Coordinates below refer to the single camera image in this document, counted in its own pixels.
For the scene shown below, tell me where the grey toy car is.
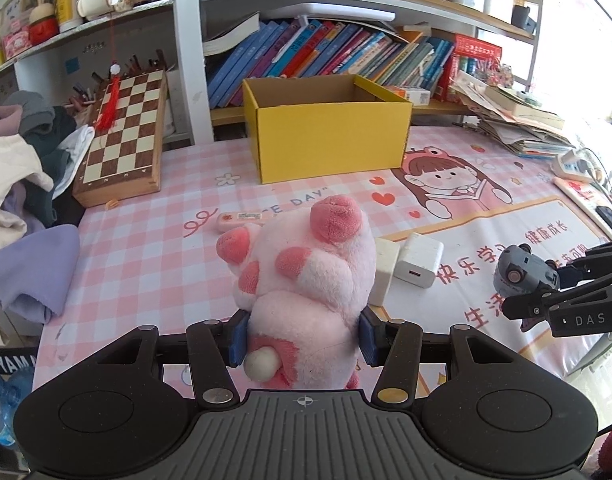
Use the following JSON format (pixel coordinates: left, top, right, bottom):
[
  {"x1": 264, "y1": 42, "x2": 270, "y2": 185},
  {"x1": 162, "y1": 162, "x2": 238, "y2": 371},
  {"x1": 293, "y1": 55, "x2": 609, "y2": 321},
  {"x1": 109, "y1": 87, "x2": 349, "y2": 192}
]
[{"x1": 492, "y1": 244, "x2": 560, "y2": 298}]

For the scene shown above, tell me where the white usb charger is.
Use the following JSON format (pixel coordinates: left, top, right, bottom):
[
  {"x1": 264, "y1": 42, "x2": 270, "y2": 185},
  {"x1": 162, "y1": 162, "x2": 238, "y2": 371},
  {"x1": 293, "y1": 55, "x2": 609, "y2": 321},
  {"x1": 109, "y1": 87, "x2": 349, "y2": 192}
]
[{"x1": 394, "y1": 233, "x2": 445, "y2": 288}]

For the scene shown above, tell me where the white block charger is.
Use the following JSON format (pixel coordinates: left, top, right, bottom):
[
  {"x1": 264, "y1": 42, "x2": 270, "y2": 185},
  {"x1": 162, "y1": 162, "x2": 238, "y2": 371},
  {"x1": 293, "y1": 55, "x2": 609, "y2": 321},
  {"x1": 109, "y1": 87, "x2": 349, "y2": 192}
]
[{"x1": 368, "y1": 237, "x2": 400, "y2": 307}]

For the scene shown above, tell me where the pink plush toy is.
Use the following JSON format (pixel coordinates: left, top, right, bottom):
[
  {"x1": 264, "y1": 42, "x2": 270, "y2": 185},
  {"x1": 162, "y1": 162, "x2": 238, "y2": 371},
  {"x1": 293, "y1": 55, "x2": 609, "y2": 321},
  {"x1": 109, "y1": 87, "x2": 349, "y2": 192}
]
[{"x1": 216, "y1": 195, "x2": 376, "y2": 390}]

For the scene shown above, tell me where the pink eraser pack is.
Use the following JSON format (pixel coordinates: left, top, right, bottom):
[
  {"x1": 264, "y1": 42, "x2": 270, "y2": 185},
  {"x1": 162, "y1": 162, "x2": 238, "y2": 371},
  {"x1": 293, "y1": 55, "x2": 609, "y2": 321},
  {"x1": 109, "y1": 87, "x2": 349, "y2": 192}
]
[{"x1": 217, "y1": 211, "x2": 272, "y2": 233}]

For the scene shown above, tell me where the white power strip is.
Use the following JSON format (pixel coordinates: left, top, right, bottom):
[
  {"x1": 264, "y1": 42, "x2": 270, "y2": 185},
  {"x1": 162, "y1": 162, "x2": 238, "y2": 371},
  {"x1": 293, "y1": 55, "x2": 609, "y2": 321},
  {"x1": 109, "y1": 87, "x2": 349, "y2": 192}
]
[{"x1": 551, "y1": 150, "x2": 594, "y2": 183}]

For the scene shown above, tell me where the pink cartoon desk mat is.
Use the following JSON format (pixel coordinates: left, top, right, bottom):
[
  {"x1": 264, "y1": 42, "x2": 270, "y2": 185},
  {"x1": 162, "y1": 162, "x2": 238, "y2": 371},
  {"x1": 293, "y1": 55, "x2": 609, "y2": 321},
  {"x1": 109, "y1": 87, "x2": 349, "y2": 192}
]
[{"x1": 36, "y1": 127, "x2": 602, "y2": 384}]

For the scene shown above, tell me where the stack of papers and books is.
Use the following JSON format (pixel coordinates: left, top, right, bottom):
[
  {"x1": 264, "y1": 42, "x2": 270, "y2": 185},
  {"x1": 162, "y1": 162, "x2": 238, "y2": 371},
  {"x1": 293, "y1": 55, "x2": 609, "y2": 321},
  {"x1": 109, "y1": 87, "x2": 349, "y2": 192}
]
[{"x1": 449, "y1": 70, "x2": 575, "y2": 158}]

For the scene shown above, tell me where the pile of clothes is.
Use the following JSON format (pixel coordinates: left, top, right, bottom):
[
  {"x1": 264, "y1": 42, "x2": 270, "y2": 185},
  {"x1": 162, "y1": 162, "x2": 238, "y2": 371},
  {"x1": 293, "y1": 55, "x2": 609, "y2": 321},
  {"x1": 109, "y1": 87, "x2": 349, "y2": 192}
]
[{"x1": 0, "y1": 91, "x2": 94, "y2": 344}]

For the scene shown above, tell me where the wooden chess board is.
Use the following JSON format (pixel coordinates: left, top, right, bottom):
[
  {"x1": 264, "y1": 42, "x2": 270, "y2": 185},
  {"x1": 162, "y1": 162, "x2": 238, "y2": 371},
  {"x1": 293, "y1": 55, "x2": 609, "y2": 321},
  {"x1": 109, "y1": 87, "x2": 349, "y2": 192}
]
[{"x1": 72, "y1": 70, "x2": 168, "y2": 208}]

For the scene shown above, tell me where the plastic water bottle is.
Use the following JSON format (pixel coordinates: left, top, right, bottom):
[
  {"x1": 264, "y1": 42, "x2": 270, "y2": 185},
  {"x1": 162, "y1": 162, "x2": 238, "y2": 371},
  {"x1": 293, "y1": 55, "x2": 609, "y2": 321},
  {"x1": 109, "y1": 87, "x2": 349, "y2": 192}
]
[{"x1": 0, "y1": 366, "x2": 34, "y2": 448}]

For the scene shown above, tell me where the yellow cardboard box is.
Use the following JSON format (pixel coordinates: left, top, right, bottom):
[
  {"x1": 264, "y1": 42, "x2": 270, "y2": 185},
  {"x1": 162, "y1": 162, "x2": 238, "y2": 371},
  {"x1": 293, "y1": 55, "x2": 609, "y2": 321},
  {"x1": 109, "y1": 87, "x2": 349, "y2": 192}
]
[{"x1": 242, "y1": 75, "x2": 413, "y2": 184}]

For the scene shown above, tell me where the orange white small box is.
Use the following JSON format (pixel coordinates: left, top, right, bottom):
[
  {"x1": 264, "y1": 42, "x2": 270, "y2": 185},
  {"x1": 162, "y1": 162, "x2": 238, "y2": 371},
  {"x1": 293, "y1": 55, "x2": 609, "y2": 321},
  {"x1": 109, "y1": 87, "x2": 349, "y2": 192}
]
[{"x1": 386, "y1": 86, "x2": 431, "y2": 106}]

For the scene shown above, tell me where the red tassel ornament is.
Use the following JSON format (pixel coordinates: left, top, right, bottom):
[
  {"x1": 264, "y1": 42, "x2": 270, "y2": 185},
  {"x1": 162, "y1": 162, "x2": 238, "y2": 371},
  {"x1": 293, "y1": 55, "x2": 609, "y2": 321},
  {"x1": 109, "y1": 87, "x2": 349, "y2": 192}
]
[{"x1": 95, "y1": 63, "x2": 121, "y2": 132}]

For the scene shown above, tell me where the red dictionary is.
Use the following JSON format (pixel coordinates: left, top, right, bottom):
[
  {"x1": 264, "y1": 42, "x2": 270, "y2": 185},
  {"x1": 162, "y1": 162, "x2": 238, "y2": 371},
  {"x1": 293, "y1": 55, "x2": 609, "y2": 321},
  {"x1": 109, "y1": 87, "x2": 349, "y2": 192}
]
[{"x1": 433, "y1": 29, "x2": 502, "y2": 102}]

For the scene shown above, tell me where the row of books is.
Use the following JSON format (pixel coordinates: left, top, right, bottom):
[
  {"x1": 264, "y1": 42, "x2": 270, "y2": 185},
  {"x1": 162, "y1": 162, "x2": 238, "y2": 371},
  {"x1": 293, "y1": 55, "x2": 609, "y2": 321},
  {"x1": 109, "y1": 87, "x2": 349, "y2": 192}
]
[{"x1": 204, "y1": 14, "x2": 451, "y2": 110}]

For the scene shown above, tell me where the white shelf post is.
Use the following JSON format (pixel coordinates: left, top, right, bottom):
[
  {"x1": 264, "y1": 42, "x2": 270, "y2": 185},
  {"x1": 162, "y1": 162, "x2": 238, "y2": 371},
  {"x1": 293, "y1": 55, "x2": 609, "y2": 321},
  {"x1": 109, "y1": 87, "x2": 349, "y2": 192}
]
[{"x1": 173, "y1": 0, "x2": 215, "y2": 145}]

